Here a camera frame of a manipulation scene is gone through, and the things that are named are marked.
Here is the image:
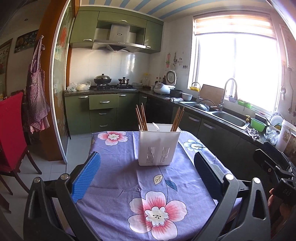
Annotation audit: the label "purple floral tablecloth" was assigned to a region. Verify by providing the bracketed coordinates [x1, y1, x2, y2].
[77, 131, 229, 240]

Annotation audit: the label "steel range hood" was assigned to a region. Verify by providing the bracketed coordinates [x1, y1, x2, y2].
[92, 24, 146, 53]

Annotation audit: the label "black inner pot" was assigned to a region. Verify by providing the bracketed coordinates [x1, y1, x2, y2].
[170, 89, 183, 98]

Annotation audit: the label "dark counter cabinets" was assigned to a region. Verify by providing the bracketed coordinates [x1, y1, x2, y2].
[139, 90, 273, 193]

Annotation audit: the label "green cabinets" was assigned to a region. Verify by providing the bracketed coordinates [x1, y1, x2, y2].
[70, 6, 164, 54]
[64, 90, 147, 137]

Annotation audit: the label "wooden chopstick left compartment tall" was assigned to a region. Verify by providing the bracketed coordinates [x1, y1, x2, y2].
[141, 103, 148, 131]

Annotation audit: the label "green upper cabinets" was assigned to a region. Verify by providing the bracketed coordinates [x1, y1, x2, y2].
[70, 6, 164, 54]

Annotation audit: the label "checkered purple apron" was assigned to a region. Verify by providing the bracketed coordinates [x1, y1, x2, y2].
[26, 35, 50, 133]

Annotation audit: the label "green plastic basket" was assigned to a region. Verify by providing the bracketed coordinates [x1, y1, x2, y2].
[250, 118, 266, 133]

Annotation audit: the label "window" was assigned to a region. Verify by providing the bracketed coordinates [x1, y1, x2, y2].
[188, 11, 282, 113]

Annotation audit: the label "stainless double sink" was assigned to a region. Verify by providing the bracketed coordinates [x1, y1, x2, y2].
[180, 101, 249, 130]

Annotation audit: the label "glass sliding door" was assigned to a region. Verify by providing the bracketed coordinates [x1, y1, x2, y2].
[49, 1, 75, 164]

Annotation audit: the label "wooden chopstick right outer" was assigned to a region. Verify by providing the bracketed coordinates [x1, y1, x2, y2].
[175, 107, 185, 132]

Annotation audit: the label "gas stove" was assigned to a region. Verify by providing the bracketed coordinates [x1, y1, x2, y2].
[92, 84, 136, 91]

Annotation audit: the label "red chair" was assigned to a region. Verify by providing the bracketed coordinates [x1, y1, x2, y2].
[0, 91, 43, 214]

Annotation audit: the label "white plastic bags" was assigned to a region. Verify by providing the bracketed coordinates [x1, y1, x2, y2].
[67, 81, 91, 92]

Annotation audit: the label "right hand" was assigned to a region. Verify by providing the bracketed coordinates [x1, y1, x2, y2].
[267, 188, 293, 236]

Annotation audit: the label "white container with label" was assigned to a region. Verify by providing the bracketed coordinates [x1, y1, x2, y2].
[275, 120, 295, 152]

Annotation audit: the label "wooden chopstick far left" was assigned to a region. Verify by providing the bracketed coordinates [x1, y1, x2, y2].
[137, 105, 145, 131]

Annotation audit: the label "white rice cooker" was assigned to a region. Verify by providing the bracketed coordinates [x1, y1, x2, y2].
[154, 70, 177, 95]

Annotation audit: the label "wooden chopstick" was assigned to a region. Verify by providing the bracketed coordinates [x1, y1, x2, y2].
[175, 107, 185, 132]
[137, 105, 145, 131]
[171, 108, 184, 132]

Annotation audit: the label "white plastic utensil holder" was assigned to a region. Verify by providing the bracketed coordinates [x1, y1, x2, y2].
[138, 123, 181, 166]

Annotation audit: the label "wooden chopstick right compartment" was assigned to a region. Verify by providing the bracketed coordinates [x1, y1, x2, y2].
[170, 108, 180, 132]

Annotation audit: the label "wooden chopstick right middle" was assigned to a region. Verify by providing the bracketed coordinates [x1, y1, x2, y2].
[171, 108, 184, 132]

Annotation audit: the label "wooden cutting board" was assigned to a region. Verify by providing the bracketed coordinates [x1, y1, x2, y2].
[200, 84, 224, 105]

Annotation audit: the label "small steel faucet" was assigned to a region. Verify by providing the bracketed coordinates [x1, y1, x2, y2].
[190, 81, 201, 103]

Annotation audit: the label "white bowl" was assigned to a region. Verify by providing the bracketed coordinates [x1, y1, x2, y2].
[182, 92, 193, 101]

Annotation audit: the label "steel kitchen faucet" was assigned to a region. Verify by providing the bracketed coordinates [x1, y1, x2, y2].
[217, 77, 239, 113]

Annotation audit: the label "small steel pot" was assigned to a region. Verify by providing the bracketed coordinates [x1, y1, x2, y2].
[118, 77, 130, 85]

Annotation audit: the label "green lower cabinets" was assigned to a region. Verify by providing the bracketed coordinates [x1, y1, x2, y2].
[64, 90, 147, 137]

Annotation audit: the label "black wok with lid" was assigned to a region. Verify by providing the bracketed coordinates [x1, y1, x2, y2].
[94, 73, 112, 85]

